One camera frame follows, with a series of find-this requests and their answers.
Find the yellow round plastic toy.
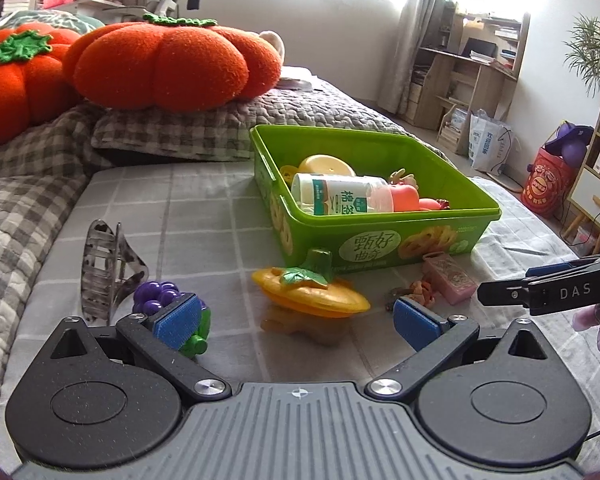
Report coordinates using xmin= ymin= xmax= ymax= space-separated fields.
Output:
xmin=298 ymin=154 xmax=357 ymax=177

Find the wooden desk with shelves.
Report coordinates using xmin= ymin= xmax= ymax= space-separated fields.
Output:
xmin=410 ymin=7 xmax=531 ymax=133

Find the pink pig toy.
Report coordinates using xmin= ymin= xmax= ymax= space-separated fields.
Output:
xmin=385 ymin=182 xmax=451 ymax=212

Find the grey checkered quilted blanket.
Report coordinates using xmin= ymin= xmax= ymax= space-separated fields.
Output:
xmin=240 ymin=65 xmax=456 ymax=171

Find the yellow pumpkin toy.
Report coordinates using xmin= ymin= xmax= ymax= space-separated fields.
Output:
xmin=251 ymin=249 xmax=371 ymax=318

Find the green plastic box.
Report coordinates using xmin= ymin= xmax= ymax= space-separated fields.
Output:
xmin=249 ymin=124 xmax=502 ymax=275

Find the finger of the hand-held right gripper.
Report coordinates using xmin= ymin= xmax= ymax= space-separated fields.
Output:
xmin=477 ymin=277 xmax=533 ymax=307
xmin=525 ymin=251 xmax=600 ymax=281

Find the pink card box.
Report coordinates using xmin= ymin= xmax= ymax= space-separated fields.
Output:
xmin=422 ymin=252 xmax=478 ymax=305

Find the red bag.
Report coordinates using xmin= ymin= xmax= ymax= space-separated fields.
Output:
xmin=521 ymin=145 xmax=578 ymax=218

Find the white wooden cabinet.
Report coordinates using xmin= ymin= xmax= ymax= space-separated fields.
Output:
xmin=562 ymin=95 xmax=600 ymax=256

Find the small orange pumpkin cushion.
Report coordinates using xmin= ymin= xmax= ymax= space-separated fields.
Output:
xmin=0 ymin=27 xmax=81 ymax=147

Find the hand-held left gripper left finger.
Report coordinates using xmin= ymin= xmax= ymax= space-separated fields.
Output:
xmin=50 ymin=296 xmax=231 ymax=405

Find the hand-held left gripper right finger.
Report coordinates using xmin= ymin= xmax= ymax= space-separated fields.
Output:
xmin=365 ymin=296 xmax=551 ymax=403

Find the white paper bag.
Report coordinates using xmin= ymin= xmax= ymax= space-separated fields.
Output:
xmin=467 ymin=109 xmax=513 ymax=173

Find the grey plaid bed sheet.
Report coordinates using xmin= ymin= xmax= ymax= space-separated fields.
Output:
xmin=0 ymin=162 xmax=600 ymax=461

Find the purple balloon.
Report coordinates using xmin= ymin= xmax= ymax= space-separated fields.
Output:
xmin=545 ymin=121 xmax=595 ymax=158

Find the teal patterned pillow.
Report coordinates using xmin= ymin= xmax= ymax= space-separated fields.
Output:
xmin=0 ymin=9 xmax=106 ymax=36

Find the brown reindeer toy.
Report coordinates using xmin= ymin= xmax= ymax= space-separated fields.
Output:
xmin=384 ymin=280 xmax=436 ymax=311

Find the white plush toy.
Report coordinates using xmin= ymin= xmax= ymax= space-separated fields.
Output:
xmin=257 ymin=30 xmax=287 ymax=66

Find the large orange pumpkin cushion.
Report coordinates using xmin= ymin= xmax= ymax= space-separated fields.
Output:
xmin=62 ymin=12 xmax=282 ymax=113

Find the green potted plant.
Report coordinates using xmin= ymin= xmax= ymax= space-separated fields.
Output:
xmin=562 ymin=12 xmax=600 ymax=98

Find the purple grape toy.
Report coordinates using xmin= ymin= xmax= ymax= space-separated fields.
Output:
xmin=132 ymin=281 xmax=212 ymax=360

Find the grey hair claw clip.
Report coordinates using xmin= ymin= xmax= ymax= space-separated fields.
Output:
xmin=77 ymin=219 xmax=150 ymax=325

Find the grey checkered pillow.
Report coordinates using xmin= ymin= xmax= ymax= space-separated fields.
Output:
xmin=0 ymin=160 xmax=92 ymax=441
xmin=90 ymin=105 xmax=261 ymax=162
xmin=0 ymin=105 xmax=111 ymax=177

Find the white drink bottle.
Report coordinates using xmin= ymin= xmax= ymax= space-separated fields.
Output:
xmin=291 ymin=172 xmax=393 ymax=217

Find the beige curtain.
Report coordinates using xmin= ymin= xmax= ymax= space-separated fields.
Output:
xmin=377 ymin=0 xmax=453 ymax=121

